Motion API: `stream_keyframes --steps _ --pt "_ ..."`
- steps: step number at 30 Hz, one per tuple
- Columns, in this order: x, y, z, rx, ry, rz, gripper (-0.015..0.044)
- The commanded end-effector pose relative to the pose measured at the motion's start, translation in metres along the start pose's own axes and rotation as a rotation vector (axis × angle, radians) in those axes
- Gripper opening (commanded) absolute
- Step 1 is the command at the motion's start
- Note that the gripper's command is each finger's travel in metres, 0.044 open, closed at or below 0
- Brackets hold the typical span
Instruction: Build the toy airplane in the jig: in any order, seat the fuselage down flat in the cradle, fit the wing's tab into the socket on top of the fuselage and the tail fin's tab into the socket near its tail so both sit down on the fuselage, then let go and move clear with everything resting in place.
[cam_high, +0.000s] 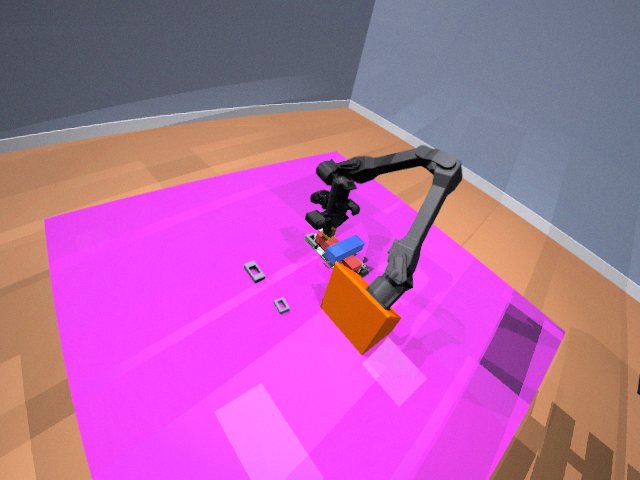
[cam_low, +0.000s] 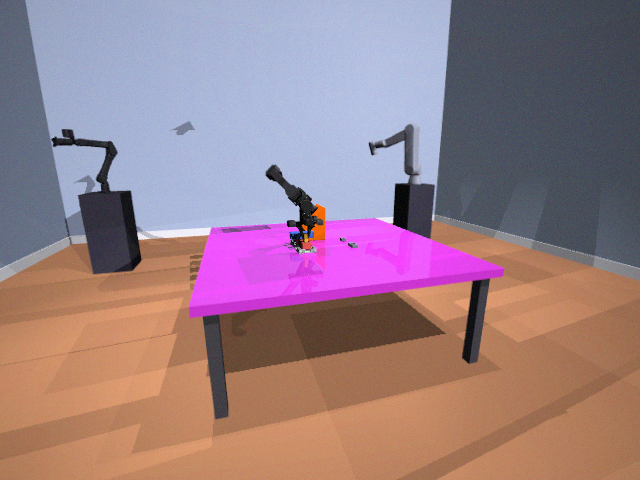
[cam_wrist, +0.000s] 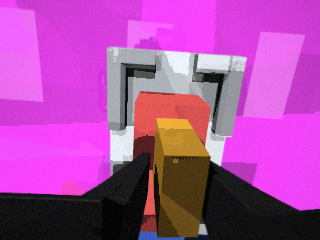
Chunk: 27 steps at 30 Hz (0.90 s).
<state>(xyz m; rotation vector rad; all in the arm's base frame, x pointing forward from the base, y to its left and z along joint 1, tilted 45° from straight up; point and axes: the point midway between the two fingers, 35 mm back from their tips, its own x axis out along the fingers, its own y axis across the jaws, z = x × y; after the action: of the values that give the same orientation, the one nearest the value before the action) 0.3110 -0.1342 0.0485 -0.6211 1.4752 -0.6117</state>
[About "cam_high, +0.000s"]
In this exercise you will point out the yellow rectangular block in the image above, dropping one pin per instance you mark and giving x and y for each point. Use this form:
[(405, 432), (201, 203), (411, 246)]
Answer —
[(330, 234)]

